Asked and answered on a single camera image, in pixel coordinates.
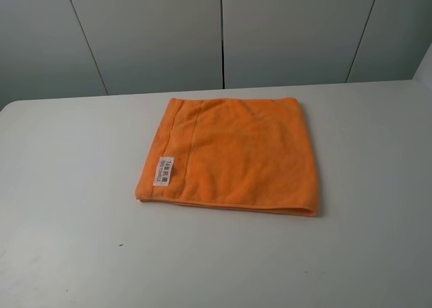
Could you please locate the orange terry towel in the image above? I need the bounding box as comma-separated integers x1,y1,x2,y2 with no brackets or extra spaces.
135,97,319,217

